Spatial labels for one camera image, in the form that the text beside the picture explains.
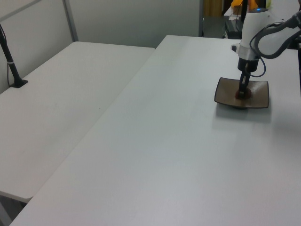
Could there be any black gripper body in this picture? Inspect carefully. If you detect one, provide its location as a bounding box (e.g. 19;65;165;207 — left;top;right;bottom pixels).
238;57;260;73

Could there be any small round brown food item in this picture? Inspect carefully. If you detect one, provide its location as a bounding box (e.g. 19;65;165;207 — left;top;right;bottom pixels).
234;87;253;100

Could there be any square brown ceramic plate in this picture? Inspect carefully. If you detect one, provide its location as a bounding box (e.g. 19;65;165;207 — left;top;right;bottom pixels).
214;77;270;111

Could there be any black desk equipment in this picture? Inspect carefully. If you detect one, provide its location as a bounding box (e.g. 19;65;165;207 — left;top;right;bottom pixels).
222;19;243;40

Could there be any black upright stand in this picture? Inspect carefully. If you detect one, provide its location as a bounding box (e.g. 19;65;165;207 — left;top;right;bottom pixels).
240;0;249;24

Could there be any orange object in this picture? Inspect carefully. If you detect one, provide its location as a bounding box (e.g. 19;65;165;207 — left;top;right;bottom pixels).
231;0;257;8

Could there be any yellow curtain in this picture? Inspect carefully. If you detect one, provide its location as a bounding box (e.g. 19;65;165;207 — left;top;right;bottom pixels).
203;0;223;17

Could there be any white side table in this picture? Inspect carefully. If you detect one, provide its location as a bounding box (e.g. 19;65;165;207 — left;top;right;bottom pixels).
0;40;156;204

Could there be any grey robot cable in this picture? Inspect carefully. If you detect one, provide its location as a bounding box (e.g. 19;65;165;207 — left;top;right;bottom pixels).
248;20;286;78

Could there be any grey metal partition post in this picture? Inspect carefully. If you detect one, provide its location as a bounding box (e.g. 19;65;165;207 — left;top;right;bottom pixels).
62;0;79;43
198;0;205;38

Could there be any black camera pole with base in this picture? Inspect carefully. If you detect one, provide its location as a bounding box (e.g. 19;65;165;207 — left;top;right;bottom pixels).
0;23;29;89

